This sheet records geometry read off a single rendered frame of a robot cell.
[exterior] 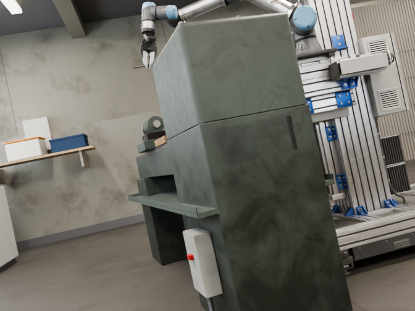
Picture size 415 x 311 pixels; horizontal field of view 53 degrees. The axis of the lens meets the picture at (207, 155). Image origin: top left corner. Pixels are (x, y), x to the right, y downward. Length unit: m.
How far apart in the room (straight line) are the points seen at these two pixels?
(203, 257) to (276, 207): 0.36
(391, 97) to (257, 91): 1.19
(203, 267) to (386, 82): 1.58
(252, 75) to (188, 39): 0.28
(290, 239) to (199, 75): 0.73
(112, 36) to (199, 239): 5.29
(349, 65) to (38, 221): 5.23
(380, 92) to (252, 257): 1.41
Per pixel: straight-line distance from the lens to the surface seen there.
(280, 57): 1.74
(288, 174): 1.68
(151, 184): 3.22
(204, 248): 1.72
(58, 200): 6.48
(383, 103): 2.65
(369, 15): 7.77
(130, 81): 6.52
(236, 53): 1.66
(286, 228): 1.68
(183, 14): 2.48
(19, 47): 6.86
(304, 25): 2.24
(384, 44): 2.73
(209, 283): 1.75
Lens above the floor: 0.73
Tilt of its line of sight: level
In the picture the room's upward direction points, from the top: 12 degrees counter-clockwise
